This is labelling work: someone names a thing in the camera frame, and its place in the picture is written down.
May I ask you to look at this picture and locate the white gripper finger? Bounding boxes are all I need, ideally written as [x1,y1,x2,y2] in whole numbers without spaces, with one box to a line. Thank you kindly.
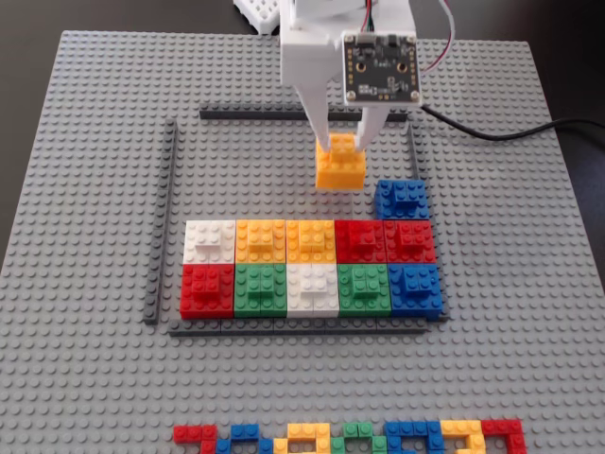
[354,104,391,152]
[295,82,339,152]

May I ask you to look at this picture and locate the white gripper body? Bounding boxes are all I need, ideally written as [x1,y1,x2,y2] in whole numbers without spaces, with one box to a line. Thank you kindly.
[278,0,417,89]

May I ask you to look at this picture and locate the yellow brick cube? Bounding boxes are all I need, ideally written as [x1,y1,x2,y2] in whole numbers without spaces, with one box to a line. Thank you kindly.
[285,218,337,264]
[315,131,369,193]
[234,218,288,264]

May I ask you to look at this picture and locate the blue brick cube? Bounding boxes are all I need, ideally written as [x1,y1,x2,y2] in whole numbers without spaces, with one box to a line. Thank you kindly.
[374,179,430,221]
[387,262,445,322]

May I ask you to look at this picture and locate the red brick cube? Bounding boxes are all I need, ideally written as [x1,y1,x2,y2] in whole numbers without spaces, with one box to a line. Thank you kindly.
[385,219,439,264]
[179,263,236,320]
[334,219,389,264]

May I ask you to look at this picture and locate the green brick cube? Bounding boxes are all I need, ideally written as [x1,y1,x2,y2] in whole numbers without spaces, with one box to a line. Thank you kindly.
[337,262,393,318]
[233,262,288,319]

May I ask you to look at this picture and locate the white brick cube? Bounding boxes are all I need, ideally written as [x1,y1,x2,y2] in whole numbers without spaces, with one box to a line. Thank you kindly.
[285,262,341,319]
[181,219,237,265]

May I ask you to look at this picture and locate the dark grey brick strip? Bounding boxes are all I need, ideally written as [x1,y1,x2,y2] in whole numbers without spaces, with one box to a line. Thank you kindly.
[167,317,429,338]
[143,118,180,325]
[199,101,409,124]
[405,118,449,323]

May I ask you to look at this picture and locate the grey studded baseplate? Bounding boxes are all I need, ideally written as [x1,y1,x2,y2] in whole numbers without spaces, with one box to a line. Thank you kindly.
[0,30,605,454]

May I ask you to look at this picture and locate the green brick letter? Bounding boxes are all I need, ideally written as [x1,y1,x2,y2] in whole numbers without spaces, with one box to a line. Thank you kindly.
[329,421,389,454]

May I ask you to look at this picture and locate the blue brick letter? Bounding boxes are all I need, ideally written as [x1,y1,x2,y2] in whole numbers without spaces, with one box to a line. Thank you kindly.
[384,419,446,454]
[215,423,275,454]

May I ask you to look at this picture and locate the yellow brick letter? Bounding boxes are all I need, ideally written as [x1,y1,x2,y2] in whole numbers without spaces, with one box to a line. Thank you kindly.
[272,422,333,454]
[440,419,486,454]

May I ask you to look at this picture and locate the red brick letter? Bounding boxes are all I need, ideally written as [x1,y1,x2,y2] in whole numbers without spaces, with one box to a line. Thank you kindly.
[480,418,528,454]
[172,424,219,454]

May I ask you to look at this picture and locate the black camera circuit board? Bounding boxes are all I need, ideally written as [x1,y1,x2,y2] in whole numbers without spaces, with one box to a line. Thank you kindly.
[340,31,424,108]

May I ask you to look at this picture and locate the coloured camera wires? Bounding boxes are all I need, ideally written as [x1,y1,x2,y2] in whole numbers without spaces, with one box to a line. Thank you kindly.
[361,0,458,75]

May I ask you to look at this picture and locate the black cable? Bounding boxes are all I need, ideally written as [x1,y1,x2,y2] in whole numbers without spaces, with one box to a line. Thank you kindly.
[420,104,605,142]

